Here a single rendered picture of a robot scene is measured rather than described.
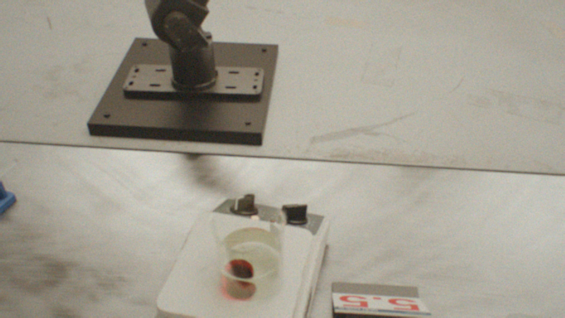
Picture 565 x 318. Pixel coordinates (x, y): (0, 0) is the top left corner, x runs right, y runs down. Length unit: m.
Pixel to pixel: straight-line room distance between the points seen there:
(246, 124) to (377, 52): 0.30
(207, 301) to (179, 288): 0.03
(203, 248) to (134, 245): 0.15
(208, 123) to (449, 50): 0.44
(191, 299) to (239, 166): 0.28
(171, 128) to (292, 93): 0.20
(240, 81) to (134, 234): 0.29
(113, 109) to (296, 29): 0.37
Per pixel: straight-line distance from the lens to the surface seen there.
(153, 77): 0.91
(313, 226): 0.63
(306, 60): 0.99
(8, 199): 0.79
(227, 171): 0.77
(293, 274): 0.55
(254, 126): 0.81
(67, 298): 0.68
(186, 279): 0.55
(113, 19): 1.14
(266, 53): 0.97
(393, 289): 0.65
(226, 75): 0.90
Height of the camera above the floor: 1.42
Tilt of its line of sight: 42 degrees down
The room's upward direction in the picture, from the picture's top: straight up
